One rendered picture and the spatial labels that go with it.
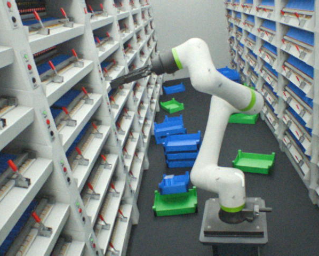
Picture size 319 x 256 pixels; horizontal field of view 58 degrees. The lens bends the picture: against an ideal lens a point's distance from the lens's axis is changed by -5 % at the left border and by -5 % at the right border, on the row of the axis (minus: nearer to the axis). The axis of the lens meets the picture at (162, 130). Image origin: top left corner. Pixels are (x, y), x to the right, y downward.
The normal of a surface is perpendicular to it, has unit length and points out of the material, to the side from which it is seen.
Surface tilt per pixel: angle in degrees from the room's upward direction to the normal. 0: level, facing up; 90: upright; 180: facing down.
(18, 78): 90
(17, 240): 19
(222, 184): 84
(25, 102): 90
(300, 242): 0
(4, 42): 90
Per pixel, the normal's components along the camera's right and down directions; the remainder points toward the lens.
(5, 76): -0.06, 0.42
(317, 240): -0.18, -0.90
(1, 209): 0.15, -0.89
